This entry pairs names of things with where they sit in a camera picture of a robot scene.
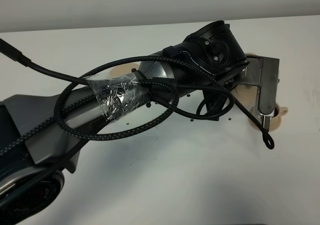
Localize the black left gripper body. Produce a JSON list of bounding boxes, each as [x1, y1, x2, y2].
[[162, 21, 249, 80]]

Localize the beige teacup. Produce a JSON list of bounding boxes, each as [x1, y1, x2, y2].
[[269, 103, 289, 132], [245, 52, 256, 58]]

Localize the beige far teacup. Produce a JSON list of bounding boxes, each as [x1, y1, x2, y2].
[[245, 52, 256, 58]]

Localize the beige teapot saucer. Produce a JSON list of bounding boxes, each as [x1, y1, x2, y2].
[[109, 62, 139, 78]]

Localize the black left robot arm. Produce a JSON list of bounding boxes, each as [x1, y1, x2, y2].
[[0, 21, 249, 225]]

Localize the beige ceramic teapot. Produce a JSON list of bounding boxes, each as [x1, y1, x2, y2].
[[231, 85, 258, 110]]

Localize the braided black arm cable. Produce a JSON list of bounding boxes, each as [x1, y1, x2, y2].
[[0, 55, 180, 158]]

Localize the beige near cup saucer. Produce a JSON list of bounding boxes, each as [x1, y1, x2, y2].
[[247, 106, 283, 133]]

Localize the beige near teacup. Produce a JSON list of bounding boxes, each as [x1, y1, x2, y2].
[[269, 103, 289, 132]]

